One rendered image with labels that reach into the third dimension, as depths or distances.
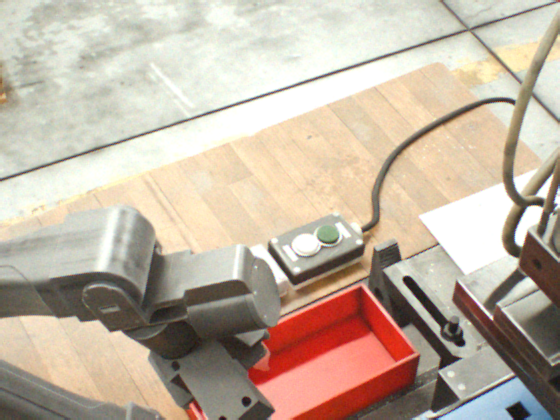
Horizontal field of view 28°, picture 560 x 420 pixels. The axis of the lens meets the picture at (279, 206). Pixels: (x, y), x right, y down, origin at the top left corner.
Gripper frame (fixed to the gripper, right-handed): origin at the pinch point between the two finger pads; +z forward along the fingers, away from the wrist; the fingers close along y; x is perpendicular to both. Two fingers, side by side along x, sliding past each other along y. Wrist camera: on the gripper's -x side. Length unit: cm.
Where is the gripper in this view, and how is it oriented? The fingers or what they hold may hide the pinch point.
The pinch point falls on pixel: (248, 373)
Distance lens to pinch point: 107.8
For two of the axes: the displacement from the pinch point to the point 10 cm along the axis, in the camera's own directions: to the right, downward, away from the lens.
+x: -5.2, -6.3, 5.7
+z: 4.1, 4.1, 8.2
